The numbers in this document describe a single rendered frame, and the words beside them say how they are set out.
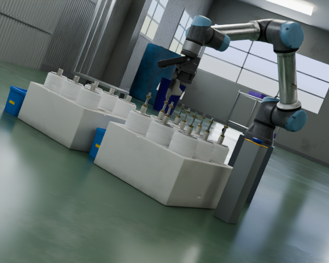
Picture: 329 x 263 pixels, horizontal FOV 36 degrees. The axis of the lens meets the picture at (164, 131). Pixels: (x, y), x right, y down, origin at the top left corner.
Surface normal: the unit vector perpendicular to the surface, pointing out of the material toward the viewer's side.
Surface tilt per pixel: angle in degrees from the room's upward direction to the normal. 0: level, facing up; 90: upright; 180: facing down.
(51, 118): 90
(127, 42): 90
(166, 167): 90
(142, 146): 90
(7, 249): 0
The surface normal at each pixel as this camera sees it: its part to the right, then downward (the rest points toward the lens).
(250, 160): -0.58, -0.15
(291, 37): 0.51, 0.16
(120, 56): -0.23, 0.00
